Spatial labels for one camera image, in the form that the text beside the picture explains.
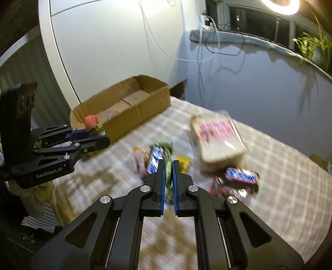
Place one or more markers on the green snack packet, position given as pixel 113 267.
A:
pixel 168 155

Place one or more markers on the bagged bread loaf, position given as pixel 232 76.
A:
pixel 217 140

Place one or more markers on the yellow snack packet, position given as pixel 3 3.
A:
pixel 184 162

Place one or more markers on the white charger plug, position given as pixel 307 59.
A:
pixel 206 20

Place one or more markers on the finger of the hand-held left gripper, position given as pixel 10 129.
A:
pixel 93 144
pixel 76 133

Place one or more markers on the green leafy plant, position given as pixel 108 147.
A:
pixel 315 44

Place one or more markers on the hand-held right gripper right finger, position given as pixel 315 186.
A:
pixel 175 187

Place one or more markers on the plaid blanket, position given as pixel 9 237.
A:
pixel 259 220

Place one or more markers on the brown cardboard box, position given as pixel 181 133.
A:
pixel 129 119

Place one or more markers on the pink snack packet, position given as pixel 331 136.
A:
pixel 138 161

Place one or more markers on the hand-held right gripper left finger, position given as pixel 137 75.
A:
pixel 162 187

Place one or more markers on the person's left forearm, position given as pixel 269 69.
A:
pixel 36 200

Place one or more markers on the window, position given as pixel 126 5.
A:
pixel 254 22

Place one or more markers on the striped cloth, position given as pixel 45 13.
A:
pixel 41 220

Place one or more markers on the red topped snack packet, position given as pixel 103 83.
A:
pixel 92 123

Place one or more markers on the white wardrobe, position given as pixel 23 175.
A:
pixel 109 44

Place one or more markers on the blue white chocolate bar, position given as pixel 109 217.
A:
pixel 154 159
pixel 241 176

